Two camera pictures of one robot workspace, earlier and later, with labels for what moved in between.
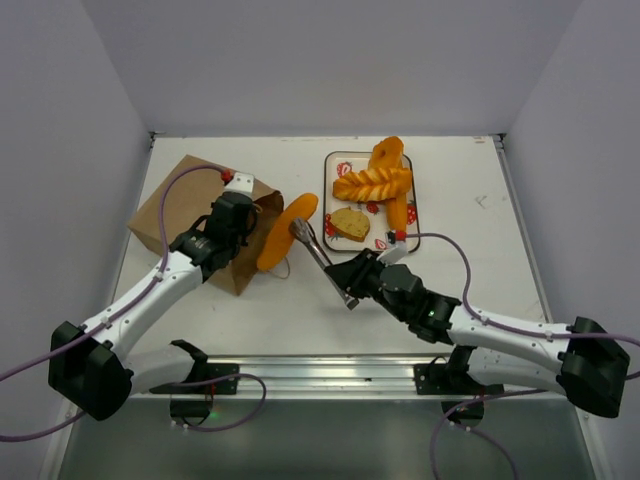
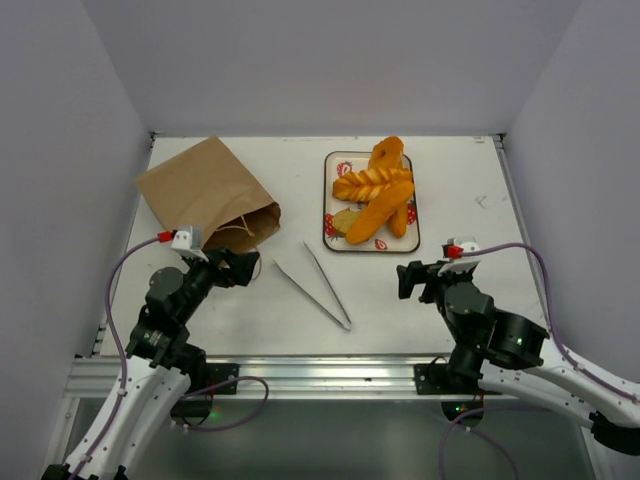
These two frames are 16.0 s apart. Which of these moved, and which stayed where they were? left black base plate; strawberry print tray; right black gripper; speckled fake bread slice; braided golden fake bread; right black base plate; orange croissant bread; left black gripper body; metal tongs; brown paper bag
Moved: metal tongs; brown paper bag; right black gripper; left black gripper body
Stayed: orange croissant bread; left black base plate; strawberry print tray; right black base plate; speckled fake bread slice; braided golden fake bread
